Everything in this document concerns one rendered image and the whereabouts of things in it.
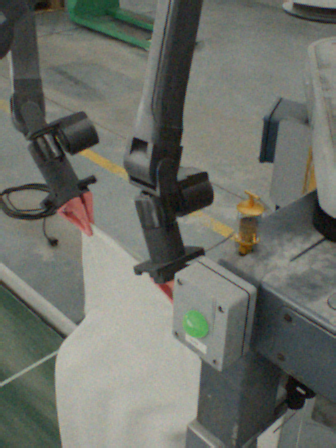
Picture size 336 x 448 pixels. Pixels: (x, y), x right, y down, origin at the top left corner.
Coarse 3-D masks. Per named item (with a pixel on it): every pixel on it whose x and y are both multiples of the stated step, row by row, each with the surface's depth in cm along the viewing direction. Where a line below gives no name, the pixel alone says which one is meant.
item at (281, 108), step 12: (276, 108) 111; (288, 108) 111; (300, 108) 111; (264, 120) 108; (276, 120) 107; (264, 132) 109; (276, 132) 108; (264, 144) 110; (276, 144) 109; (264, 156) 111
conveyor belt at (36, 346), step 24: (0, 288) 212; (0, 312) 202; (24, 312) 203; (0, 336) 193; (24, 336) 194; (48, 336) 194; (0, 360) 185; (24, 360) 185; (48, 360) 186; (0, 384) 178; (24, 384) 178; (48, 384) 178; (0, 408) 171; (24, 408) 171; (48, 408) 171; (0, 432) 164; (24, 432) 164; (48, 432) 165
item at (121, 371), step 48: (96, 240) 120; (96, 288) 126; (144, 288) 110; (96, 336) 127; (144, 336) 116; (96, 384) 122; (144, 384) 117; (192, 384) 109; (96, 432) 127; (144, 432) 116
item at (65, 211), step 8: (72, 200) 116; (56, 208) 121; (64, 208) 120; (72, 208) 117; (80, 208) 117; (64, 216) 121; (72, 216) 121; (80, 216) 118; (80, 224) 120; (88, 224) 119; (88, 232) 119
